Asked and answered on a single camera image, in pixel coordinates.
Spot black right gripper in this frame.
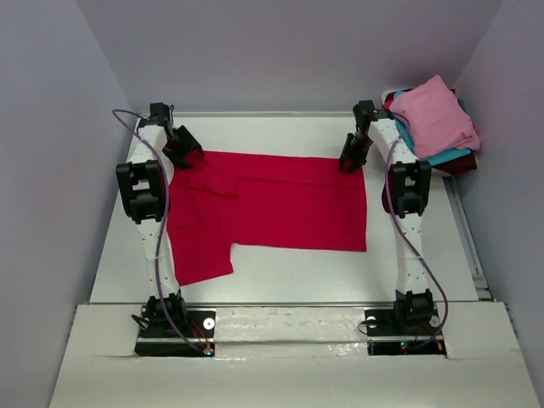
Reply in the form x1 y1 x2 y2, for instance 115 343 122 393
341 133 374 173

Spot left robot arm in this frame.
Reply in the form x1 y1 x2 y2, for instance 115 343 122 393
112 102 204 340

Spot red folded t shirt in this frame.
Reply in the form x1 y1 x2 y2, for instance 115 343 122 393
382 90 408 115

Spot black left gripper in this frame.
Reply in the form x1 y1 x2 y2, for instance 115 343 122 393
161 125 202 169

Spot dark maroon folded t shirt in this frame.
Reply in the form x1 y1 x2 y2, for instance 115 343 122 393
384 88 478 176

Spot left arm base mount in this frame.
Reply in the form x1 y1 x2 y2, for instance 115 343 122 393
131 307 217 358

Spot pink folded t shirt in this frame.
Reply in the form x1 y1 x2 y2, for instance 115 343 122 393
396 75 481 160

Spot red t shirt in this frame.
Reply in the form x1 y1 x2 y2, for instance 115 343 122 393
167 151 367 286
382 90 408 115

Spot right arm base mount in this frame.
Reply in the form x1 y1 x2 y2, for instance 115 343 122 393
357 309 447 356

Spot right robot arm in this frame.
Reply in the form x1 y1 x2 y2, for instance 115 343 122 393
339 100 436 337

